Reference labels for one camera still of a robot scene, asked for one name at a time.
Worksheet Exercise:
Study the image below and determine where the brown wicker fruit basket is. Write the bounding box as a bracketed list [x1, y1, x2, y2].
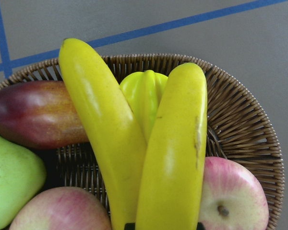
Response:
[0, 53, 286, 230]

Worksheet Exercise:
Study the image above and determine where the yellow banana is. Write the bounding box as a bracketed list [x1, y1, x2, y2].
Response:
[120, 70, 168, 141]
[59, 38, 146, 230]
[135, 63, 207, 230]

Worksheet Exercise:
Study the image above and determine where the pink apple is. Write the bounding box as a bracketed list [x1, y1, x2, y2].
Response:
[199, 157, 269, 230]
[10, 187, 112, 230]

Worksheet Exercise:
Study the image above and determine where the pink apple lower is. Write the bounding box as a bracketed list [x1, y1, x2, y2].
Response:
[199, 157, 269, 230]

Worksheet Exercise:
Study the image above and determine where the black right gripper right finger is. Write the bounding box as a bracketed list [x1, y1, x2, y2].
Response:
[197, 222, 204, 230]

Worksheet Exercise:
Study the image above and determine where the green pear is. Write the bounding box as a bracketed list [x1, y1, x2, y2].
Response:
[0, 136, 47, 230]

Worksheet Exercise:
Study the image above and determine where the brown paper table cover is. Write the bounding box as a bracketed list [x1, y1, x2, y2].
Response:
[0, 0, 288, 230]

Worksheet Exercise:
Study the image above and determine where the pink apple upper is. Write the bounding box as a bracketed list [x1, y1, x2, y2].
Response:
[10, 187, 112, 230]

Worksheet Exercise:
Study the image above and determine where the dark red apple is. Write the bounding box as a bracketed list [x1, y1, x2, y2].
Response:
[0, 80, 88, 150]

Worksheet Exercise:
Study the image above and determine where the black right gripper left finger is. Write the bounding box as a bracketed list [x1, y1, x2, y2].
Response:
[124, 222, 135, 230]

